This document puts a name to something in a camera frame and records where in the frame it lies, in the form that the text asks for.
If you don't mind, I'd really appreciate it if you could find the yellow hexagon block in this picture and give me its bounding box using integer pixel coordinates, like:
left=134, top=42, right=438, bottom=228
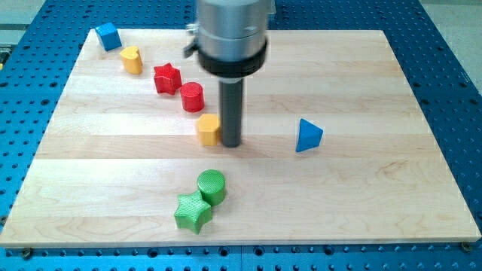
left=196, top=114, right=220, bottom=146

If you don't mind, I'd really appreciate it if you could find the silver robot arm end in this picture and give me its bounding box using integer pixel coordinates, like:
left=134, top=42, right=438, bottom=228
left=183, top=0, right=273, bottom=84

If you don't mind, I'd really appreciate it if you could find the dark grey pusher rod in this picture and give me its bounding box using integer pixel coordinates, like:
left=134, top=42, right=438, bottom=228
left=219, top=78, right=244, bottom=148

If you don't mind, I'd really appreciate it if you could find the green cylinder block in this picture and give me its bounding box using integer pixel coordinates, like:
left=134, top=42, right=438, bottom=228
left=197, top=169, right=226, bottom=206

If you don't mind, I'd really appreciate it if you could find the red cylinder block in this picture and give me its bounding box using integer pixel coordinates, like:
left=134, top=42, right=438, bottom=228
left=180, top=82, right=204, bottom=112

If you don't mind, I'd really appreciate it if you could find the blue triangle block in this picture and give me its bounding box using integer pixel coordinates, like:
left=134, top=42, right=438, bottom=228
left=295, top=118, right=324, bottom=153

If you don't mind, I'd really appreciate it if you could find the green star block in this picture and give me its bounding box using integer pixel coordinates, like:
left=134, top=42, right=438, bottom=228
left=174, top=190, right=212, bottom=234

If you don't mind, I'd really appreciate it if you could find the red star block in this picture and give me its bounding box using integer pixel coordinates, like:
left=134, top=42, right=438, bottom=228
left=154, top=62, right=182, bottom=96

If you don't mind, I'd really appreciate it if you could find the light wooden board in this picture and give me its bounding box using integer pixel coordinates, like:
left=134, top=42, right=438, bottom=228
left=1, top=29, right=480, bottom=248

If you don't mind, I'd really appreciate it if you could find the yellow heart block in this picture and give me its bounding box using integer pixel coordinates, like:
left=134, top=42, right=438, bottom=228
left=120, top=46, right=143, bottom=75

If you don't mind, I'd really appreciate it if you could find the blue cube block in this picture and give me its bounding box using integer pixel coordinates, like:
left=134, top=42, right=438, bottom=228
left=95, top=23, right=122, bottom=51

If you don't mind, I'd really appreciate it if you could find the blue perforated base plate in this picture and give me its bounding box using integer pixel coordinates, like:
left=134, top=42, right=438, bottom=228
left=1, top=1, right=481, bottom=270

